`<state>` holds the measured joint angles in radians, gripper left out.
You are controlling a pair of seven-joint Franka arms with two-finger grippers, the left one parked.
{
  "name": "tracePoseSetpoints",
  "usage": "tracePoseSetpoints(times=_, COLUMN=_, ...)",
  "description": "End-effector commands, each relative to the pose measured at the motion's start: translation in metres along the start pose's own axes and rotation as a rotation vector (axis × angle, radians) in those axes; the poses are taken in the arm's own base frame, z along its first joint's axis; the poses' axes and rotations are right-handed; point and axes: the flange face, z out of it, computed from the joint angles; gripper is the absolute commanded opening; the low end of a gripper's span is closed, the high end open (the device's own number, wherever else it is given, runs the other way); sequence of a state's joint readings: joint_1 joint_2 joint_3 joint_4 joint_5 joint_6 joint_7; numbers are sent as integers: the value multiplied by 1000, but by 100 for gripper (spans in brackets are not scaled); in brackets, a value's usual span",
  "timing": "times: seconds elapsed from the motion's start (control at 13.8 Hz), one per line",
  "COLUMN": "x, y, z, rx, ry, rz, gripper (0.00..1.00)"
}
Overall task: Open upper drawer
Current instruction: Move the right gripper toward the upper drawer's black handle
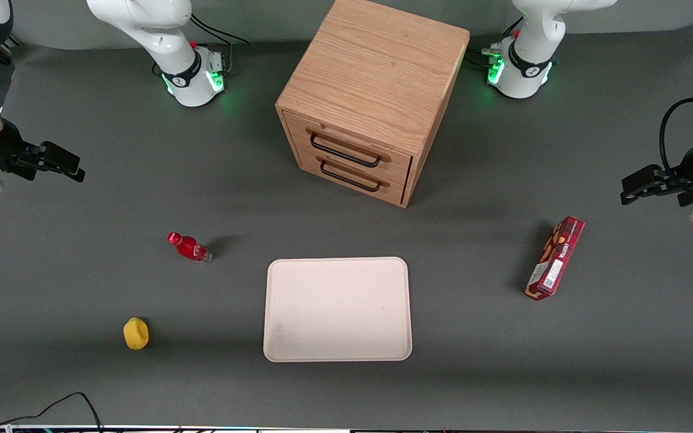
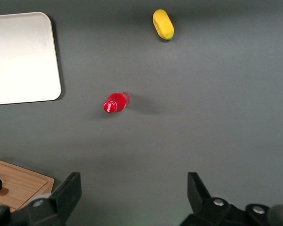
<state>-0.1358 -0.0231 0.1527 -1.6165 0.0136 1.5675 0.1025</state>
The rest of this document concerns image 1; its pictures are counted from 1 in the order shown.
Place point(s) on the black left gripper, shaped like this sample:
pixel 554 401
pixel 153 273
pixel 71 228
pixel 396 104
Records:
pixel 685 169

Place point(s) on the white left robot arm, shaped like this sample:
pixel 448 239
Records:
pixel 533 54

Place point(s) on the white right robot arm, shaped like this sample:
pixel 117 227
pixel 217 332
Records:
pixel 160 36

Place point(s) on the wooden drawer cabinet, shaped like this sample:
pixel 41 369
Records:
pixel 376 66

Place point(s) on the red tartan shortbread box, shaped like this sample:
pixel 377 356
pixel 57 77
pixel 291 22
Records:
pixel 557 258

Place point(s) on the small red soda bottle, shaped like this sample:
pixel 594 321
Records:
pixel 190 248

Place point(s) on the yellow lemon toy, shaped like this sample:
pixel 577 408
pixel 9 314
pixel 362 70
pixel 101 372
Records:
pixel 136 334

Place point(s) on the beige rectangular tray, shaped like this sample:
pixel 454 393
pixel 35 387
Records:
pixel 337 310

